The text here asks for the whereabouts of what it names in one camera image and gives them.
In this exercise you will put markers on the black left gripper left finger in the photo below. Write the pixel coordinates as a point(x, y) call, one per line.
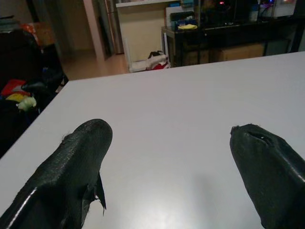
point(64, 171)

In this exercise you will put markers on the brown cardboard box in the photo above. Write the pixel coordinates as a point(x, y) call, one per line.
point(238, 52)

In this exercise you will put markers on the black shelf desk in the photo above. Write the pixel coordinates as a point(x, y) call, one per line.
point(238, 33)

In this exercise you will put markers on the yellow cloth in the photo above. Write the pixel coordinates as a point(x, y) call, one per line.
point(187, 27)

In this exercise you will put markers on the white cabinet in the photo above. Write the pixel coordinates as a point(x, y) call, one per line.
point(143, 35)

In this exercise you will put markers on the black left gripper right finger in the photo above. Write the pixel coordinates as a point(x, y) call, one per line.
point(269, 171)

